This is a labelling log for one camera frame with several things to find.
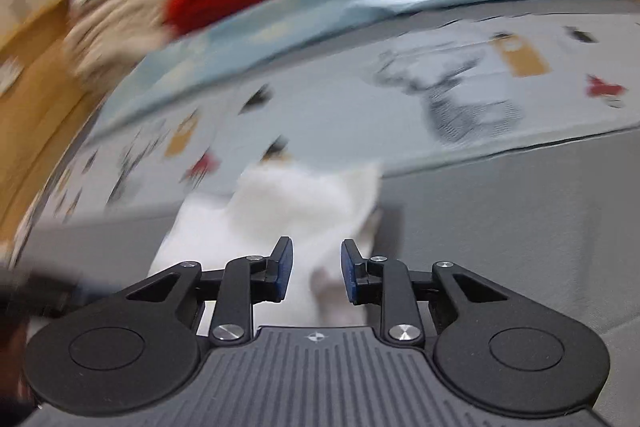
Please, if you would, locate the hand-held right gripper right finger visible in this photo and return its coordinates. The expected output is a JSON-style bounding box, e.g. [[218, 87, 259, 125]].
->
[[340, 238, 526, 345]]

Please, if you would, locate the wooden bed frame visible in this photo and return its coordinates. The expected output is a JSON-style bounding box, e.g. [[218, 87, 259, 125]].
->
[[0, 0, 626, 268]]

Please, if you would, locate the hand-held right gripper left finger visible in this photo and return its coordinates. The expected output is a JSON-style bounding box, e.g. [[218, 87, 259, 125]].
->
[[112, 236, 295, 344]]

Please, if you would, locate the light blue folded sheet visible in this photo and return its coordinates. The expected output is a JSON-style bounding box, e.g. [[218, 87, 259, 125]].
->
[[95, 0, 631, 138]]

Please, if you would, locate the cream folded blanket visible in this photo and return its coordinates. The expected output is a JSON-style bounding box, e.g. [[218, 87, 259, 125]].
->
[[65, 0, 186, 78]]

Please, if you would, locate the white shirt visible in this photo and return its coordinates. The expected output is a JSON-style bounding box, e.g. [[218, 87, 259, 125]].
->
[[150, 162, 383, 328]]

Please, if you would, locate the deer printed sheet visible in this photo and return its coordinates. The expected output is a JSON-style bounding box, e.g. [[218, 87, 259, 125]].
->
[[10, 14, 640, 258]]

